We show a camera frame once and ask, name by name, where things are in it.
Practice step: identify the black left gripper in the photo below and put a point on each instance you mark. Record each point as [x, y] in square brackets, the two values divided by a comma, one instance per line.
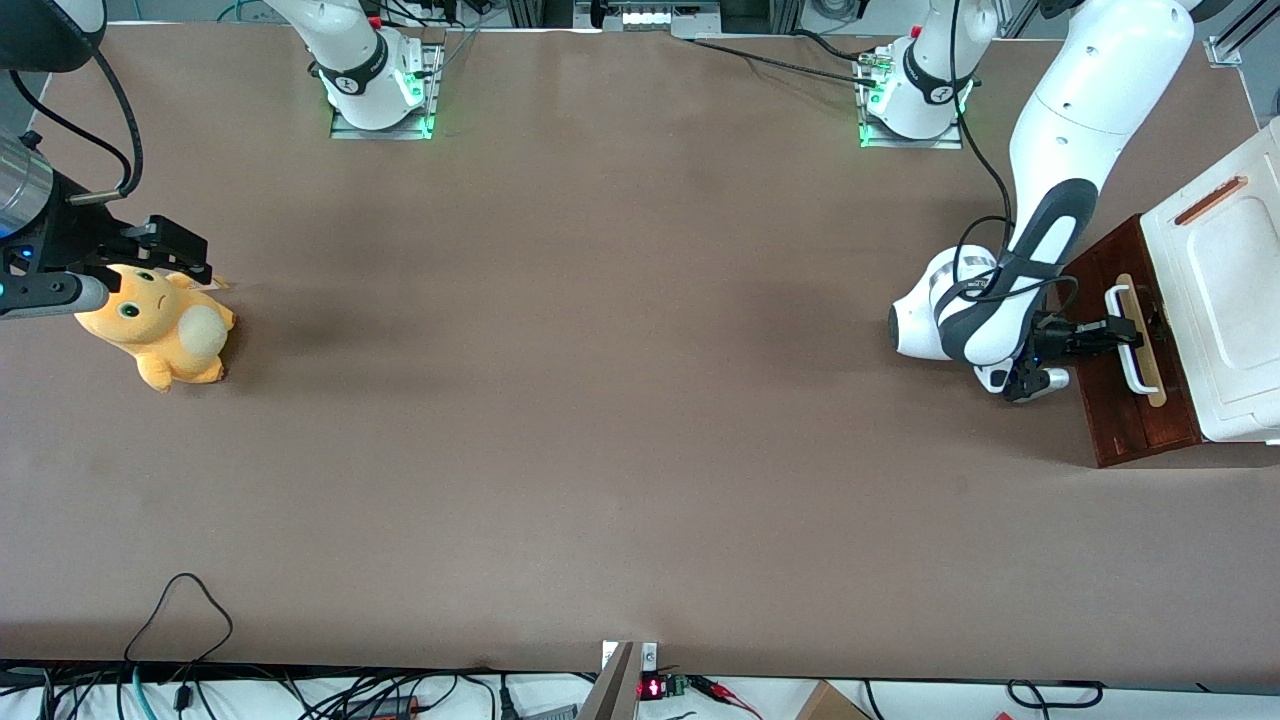
[1062, 338]

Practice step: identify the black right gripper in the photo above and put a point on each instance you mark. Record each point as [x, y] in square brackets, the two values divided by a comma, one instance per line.
[62, 232]

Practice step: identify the brown wooden drawer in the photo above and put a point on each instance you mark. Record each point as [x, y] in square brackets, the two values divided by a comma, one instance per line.
[1175, 425]

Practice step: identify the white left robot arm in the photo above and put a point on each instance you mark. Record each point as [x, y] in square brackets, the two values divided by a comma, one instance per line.
[1090, 90]

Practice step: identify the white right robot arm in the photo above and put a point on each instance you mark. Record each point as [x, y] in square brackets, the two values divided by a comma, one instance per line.
[350, 50]

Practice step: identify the brown wooden drawer cabinet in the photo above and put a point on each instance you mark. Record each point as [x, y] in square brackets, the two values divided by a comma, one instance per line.
[1085, 420]

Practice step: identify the light wooden backing strip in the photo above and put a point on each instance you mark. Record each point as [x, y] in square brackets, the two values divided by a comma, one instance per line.
[1152, 375]

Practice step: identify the small plush toy tag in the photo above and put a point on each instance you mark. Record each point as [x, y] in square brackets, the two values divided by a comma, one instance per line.
[218, 283]

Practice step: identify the orange plush toy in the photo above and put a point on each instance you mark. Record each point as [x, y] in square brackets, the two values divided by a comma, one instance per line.
[160, 335]

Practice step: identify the brown cardboard box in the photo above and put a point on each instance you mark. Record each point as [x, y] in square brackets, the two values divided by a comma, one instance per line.
[830, 703]

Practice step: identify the black power adapter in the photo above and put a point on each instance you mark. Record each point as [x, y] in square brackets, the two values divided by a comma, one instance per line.
[385, 707]

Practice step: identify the white power strip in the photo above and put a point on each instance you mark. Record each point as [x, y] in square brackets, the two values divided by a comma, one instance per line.
[650, 17]

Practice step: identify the red digit display module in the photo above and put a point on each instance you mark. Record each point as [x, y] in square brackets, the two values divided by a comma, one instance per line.
[651, 688]

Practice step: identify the grey cylindrical wrist camera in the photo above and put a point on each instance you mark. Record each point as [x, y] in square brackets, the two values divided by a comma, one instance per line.
[1052, 380]
[50, 295]

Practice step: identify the aluminium extrusion post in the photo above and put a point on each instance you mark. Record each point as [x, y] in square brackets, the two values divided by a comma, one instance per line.
[1225, 50]

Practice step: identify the metal camera bracket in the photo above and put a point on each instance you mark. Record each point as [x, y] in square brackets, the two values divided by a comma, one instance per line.
[612, 690]

